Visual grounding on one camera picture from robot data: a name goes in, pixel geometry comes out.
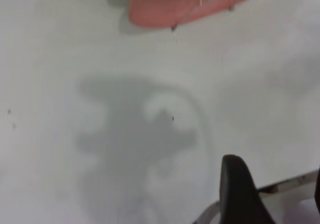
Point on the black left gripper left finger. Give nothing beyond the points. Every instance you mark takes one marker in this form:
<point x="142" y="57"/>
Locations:
<point x="237" y="196"/>

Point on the pink plate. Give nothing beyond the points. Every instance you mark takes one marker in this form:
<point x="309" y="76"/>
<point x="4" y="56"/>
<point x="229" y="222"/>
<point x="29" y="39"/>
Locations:
<point x="175" y="6"/>

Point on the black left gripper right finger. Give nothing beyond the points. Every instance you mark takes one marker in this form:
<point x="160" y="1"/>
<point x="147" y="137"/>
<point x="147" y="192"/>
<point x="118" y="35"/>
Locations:
<point x="318" y="191"/>

